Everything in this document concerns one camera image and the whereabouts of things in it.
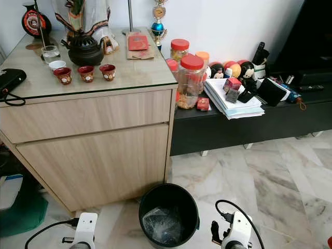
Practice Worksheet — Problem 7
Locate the red packet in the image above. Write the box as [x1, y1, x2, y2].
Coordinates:
[127, 35, 149, 51]

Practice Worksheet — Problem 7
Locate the red black round vase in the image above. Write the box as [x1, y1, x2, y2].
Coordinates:
[22, 3, 52, 38]

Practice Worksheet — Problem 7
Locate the white storage box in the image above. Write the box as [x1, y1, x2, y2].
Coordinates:
[0, 174, 24, 211]

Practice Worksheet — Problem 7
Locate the small red lid plastic jar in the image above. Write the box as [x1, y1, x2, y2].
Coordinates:
[170, 39, 190, 63]

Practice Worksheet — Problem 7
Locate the orange lid plastic jar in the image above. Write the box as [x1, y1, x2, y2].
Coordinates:
[196, 51, 211, 65]

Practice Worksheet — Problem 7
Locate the Mickey Mouse plush toy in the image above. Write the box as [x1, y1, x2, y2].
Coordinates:
[207, 60, 255, 79]

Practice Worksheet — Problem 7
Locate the light wood drawer cabinet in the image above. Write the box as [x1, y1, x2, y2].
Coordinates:
[0, 27, 179, 214]

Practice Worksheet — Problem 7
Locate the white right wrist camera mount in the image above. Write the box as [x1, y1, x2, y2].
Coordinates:
[222, 211, 253, 249]

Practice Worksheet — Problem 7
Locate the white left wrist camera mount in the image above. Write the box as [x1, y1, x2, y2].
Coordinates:
[74, 212, 99, 249]

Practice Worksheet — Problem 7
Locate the gold blue trophy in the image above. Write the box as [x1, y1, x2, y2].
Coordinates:
[149, 0, 168, 50]

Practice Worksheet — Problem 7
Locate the black flat remote control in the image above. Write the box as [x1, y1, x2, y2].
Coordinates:
[298, 85, 325, 92]

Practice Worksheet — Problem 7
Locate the black wallet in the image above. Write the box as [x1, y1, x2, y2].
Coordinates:
[257, 78, 287, 107]

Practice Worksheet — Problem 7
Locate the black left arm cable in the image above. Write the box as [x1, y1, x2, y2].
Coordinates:
[24, 218, 80, 249]

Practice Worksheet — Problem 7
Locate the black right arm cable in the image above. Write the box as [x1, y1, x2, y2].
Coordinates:
[215, 200, 265, 249]

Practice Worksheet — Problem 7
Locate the clear drinking glass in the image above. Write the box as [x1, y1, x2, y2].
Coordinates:
[41, 46, 61, 64]

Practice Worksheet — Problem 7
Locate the porcelain robed figurine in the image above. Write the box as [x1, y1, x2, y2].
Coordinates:
[52, 0, 119, 55]

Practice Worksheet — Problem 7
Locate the small white cup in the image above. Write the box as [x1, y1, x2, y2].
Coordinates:
[48, 60, 67, 71]

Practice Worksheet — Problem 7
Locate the black upright remote control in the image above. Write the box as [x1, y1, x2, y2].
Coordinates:
[252, 41, 268, 65]

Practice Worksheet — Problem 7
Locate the large red lid plastic jar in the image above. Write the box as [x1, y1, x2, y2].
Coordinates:
[176, 54, 206, 109]

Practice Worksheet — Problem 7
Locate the clear plastic bin liner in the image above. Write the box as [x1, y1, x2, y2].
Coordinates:
[142, 206, 182, 245]

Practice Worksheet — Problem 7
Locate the black round rubbish bin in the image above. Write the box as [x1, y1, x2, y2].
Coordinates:
[139, 183, 200, 248]

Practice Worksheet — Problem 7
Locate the silver lamp stand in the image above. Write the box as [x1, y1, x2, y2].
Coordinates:
[122, 0, 142, 35]

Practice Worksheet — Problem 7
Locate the black cast iron teapot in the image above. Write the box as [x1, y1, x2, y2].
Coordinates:
[61, 31, 104, 67]

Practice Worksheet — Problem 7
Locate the small brown cardboard piece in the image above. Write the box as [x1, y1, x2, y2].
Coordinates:
[124, 32, 155, 60]

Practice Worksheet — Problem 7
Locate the red white small carton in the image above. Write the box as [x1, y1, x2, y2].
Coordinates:
[223, 78, 242, 94]

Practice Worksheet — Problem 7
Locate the red tea cup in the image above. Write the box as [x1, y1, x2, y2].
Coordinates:
[78, 65, 95, 83]
[100, 64, 116, 81]
[53, 67, 72, 85]

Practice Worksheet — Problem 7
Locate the stack of white papers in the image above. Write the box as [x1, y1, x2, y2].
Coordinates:
[203, 78, 266, 120]

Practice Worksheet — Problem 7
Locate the green bag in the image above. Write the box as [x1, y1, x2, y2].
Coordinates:
[0, 189, 49, 238]

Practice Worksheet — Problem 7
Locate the black television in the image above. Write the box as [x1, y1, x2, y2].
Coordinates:
[272, 0, 332, 73]

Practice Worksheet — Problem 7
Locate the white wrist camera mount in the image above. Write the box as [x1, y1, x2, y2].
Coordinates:
[74, 212, 99, 249]
[222, 211, 253, 249]

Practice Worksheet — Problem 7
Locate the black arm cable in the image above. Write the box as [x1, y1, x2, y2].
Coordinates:
[24, 218, 80, 249]
[215, 200, 265, 249]

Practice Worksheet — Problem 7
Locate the small red box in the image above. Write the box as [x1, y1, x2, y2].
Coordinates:
[196, 97, 211, 111]

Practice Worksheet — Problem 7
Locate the black zip pouch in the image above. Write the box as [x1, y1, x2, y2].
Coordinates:
[0, 68, 27, 107]

